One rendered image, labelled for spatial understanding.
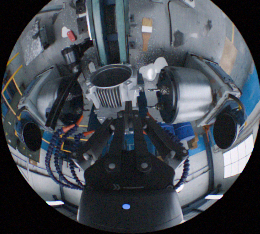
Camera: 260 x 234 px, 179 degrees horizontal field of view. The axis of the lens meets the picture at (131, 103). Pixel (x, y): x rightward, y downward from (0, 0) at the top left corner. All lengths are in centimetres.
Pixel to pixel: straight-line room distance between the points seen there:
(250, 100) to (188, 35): 507
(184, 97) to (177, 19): 43
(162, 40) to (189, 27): 21
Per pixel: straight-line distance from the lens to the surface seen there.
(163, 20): 54
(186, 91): 31
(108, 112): 32
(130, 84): 28
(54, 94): 39
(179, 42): 59
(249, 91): 545
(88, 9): 41
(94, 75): 39
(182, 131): 216
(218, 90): 44
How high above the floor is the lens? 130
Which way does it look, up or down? 40 degrees down
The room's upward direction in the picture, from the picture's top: 177 degrees clockwise
